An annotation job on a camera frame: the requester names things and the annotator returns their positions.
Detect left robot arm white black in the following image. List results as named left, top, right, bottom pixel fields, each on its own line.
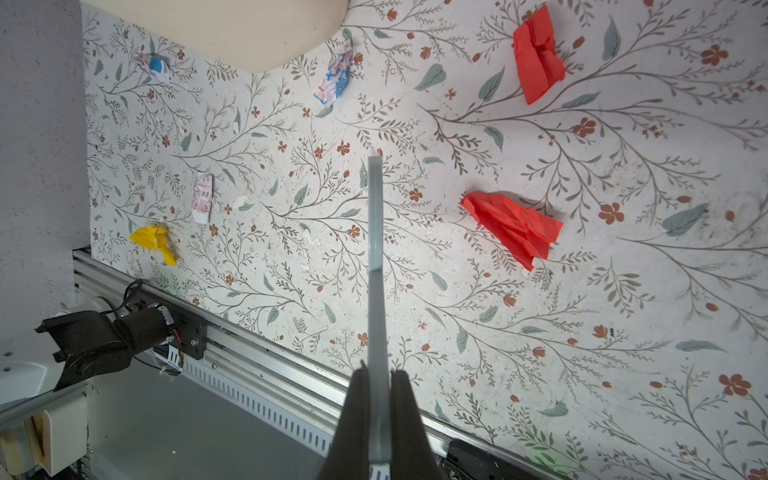
left=1, top=280, right=207, bottom=478

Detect yellow paper scrap left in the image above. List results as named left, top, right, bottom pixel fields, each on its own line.
left=129, top=225, right=177, bottom=266

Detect small bluish paper scrap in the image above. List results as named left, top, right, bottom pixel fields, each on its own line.
left=313, top=40, right=354, bottom=106

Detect beige trash bin with liner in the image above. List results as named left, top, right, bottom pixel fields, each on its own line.
left=87, top=0, right=349, bottom=73

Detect small blue white scrap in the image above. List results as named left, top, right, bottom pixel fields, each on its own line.
left=135, top=54, right=171, bottom=84

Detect pink paper scrap left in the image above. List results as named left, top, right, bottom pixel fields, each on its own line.
left=191, top=172, right=214, bottom=225

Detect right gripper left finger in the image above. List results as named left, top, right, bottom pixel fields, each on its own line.
left=317, top=366, right=370, bottom=480

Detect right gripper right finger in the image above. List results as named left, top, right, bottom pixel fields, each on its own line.
left=390, top=370, right=446, bottom=480

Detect teal hand brush white bristles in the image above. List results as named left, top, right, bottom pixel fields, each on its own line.
left=367, top=156, right=392, bottom=465

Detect red paper scrap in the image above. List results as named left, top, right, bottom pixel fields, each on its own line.
left=513, top=5, right=566, bottom=105
left=461, top=191, right=564, bottom=271

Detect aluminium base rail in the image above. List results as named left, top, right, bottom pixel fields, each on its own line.
left=72, top=248, right=566, bottom=479

